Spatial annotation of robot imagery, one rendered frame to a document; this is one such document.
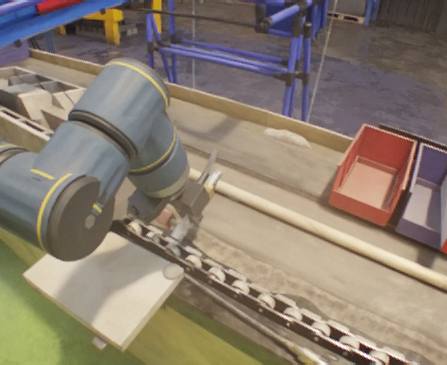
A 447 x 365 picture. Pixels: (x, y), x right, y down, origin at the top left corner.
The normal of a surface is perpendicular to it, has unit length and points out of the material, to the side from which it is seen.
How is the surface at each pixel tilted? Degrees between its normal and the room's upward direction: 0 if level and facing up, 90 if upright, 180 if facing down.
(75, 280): 0
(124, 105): 49
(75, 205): 84
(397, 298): 0
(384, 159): 88
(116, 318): 0
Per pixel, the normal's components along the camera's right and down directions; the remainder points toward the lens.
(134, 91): 0.52, -0.17
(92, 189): 0.93, 0.16
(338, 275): 0.04, -0.79
